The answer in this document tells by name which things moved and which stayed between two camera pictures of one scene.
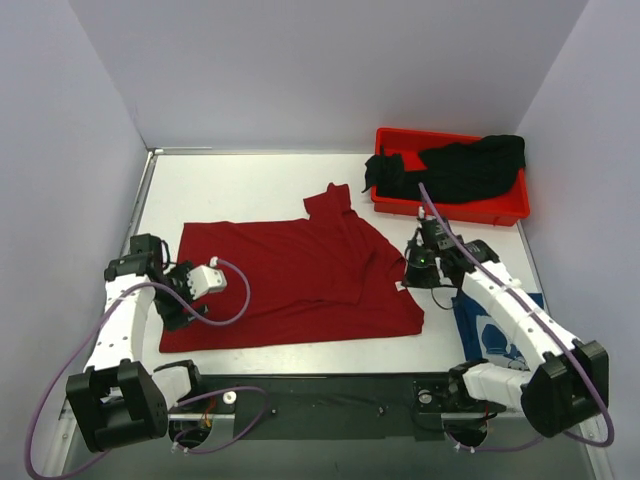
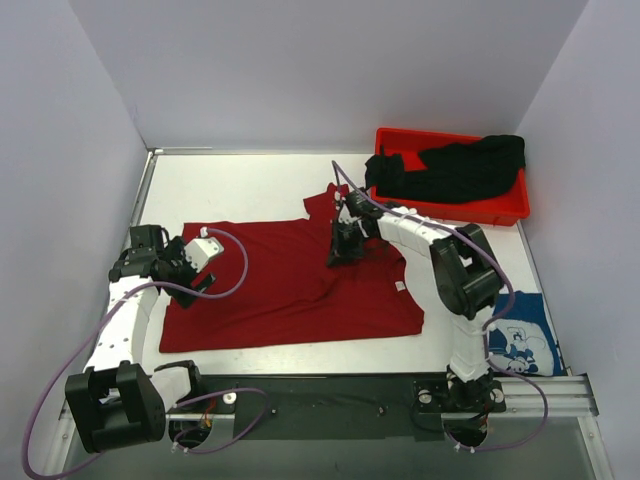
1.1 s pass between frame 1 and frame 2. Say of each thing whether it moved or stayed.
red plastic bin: stayed
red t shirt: stayed
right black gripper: moved
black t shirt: stayed
